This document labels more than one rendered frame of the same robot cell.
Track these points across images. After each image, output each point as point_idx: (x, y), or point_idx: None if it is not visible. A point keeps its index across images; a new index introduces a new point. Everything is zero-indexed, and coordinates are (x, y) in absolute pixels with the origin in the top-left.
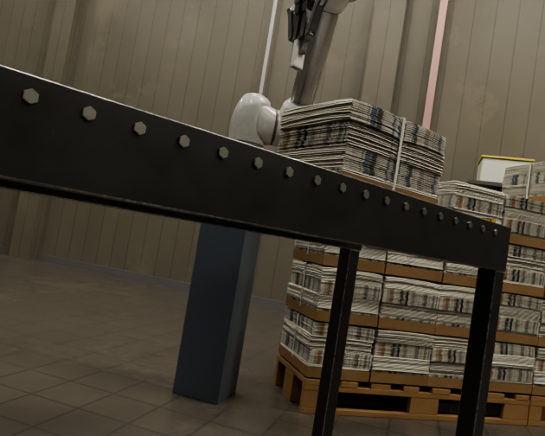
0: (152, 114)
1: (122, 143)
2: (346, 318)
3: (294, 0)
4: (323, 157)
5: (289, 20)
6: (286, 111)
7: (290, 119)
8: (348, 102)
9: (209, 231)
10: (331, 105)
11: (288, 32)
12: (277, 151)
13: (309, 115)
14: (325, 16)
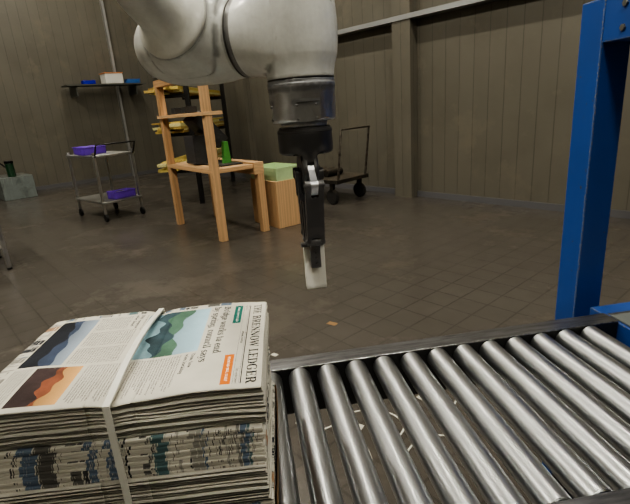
0: (497, 328)
1: None
2: None
3: (318, 167)
4: (270, 393)
5: (323, 206)
6: (261, 379)
7: (266, 386)
8: (267, 308)
9: None
10: (266, 321)
11: (324, 229)
12: (265, 465)
13: (266, 354)
14: None
